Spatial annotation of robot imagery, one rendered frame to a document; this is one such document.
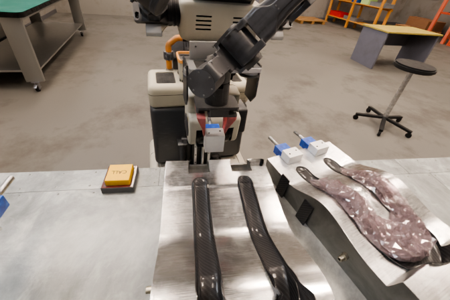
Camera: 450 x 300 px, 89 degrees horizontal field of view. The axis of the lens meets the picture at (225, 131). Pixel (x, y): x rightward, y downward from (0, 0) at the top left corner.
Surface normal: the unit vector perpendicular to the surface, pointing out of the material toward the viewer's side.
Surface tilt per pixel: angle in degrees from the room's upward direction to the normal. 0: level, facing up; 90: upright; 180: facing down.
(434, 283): 0
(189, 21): 98
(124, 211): 0
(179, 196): 2
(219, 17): 98
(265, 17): 76
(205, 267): 28
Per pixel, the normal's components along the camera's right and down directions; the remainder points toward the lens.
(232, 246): 0.02, -0.98
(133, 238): 0.09, -0.81
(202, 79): -0.32, 0.51
